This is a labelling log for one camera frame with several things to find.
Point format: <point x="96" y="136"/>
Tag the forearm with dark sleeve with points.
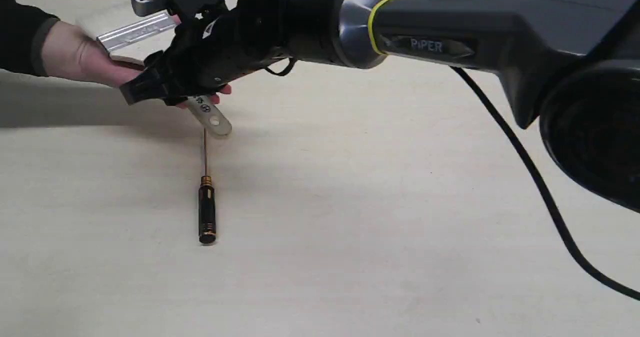
<point x="23" y="31"/>

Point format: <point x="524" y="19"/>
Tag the open human hand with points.
<point x="68" y="53"/>

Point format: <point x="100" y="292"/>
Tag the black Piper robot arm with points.
<point x="574" y="64"/>

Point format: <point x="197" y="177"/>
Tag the black gold handled screwdriver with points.
<point x="207" y="211"/>

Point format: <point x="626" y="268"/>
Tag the wide wooden paint brush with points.
<point x="117" y="36"/>

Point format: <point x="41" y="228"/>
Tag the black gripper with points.
<point x="214" y="45"/>

